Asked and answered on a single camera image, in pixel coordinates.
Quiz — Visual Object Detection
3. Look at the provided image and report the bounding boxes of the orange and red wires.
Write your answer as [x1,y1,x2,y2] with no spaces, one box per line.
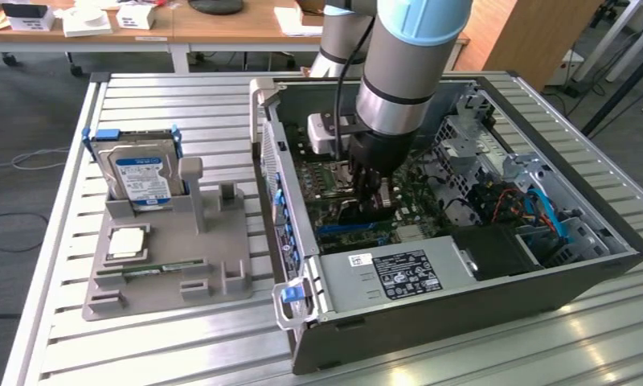
[490,187,535,226]

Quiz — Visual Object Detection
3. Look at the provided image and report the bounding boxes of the white floor cable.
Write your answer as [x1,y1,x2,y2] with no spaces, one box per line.
[0,145,71,170]

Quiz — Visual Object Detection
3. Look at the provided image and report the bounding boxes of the black plastic shroud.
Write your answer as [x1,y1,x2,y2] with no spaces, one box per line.
[452,224,543,281]

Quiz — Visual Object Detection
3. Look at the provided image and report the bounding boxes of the wooden cabinet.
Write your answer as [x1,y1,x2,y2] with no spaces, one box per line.
[454,0,606,92]

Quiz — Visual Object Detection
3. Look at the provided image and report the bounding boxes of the white box with black lid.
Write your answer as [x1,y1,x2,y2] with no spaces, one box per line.
[2,2,55,32]

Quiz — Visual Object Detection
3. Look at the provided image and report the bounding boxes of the grey power supply unit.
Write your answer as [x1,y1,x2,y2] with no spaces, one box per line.
[310,235,476,315]

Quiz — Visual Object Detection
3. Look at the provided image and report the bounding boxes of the spare silver CPU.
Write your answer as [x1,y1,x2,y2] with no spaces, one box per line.
[106,228,147,259]

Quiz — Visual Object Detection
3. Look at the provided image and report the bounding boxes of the hard disk with blue carrier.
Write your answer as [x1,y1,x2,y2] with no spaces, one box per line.
[79,124,186,211]

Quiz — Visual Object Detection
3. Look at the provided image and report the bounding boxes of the installed CPU with paste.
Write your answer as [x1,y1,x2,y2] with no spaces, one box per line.
[333,165,358,186]

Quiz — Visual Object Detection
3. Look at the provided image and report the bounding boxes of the spare green RAM stick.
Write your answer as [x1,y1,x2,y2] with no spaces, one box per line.
[95,261,205,279]

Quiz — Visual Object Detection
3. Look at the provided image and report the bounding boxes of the dark round monitor base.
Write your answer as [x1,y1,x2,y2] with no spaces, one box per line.
[186,0,246,15]

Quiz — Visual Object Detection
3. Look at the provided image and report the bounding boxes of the white table frame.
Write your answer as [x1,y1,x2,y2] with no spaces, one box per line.
[570,0,643,116]

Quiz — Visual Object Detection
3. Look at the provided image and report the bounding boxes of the black slanted metal bar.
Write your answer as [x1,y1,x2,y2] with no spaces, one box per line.
[580,38,643,138]

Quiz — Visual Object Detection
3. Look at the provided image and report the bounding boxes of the black open PC case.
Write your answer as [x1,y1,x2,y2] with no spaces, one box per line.
[247,71,643,376]

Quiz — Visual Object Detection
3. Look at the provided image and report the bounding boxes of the white paper stack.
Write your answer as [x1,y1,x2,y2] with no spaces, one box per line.
[273,6,323,38]

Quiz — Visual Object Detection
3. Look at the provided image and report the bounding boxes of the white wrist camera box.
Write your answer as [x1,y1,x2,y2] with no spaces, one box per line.
[305,113,354,155]

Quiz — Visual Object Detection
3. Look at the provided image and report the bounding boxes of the metal CPU socket frame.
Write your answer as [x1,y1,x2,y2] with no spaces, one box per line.
[321,160,363,195]

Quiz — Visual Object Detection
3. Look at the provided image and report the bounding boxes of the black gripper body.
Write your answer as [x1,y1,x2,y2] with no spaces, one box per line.
[346,130,416,180]

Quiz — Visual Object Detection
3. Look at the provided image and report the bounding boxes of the blue data wire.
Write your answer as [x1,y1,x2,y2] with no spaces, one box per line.
[528,185,572,244]

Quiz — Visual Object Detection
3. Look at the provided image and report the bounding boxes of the small white device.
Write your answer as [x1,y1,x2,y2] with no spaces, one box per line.
[559,48,586,86]

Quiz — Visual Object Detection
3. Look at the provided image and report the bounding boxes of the grey plastic parts rack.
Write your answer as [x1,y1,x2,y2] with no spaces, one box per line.
[79,157,257,322]

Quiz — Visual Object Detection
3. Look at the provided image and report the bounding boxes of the white box with round disc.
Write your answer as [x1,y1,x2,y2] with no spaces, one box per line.
[61,6,113,38]

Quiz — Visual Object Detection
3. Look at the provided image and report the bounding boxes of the small white printed box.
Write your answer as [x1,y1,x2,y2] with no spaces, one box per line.
[114,2,157,31]

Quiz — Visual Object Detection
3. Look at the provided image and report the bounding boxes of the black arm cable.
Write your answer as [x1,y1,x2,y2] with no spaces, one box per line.
[333,14,379,160]

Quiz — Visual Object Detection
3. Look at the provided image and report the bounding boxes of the blue expansion slot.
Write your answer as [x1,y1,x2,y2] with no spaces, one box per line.
[315,220,380,237]

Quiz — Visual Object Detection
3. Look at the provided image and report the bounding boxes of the green motherboard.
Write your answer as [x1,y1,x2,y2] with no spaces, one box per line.
[294,140,456,253]

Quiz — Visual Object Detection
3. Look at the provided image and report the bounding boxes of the black floor cable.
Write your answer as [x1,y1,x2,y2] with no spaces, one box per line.
[0,211,47,243]

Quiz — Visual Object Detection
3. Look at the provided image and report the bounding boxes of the wooden desk white frame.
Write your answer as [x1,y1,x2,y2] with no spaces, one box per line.
[0,0,471,76]

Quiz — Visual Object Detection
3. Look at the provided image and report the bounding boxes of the grey metal disk bay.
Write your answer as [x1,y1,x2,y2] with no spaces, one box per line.
[506,152,626,269]

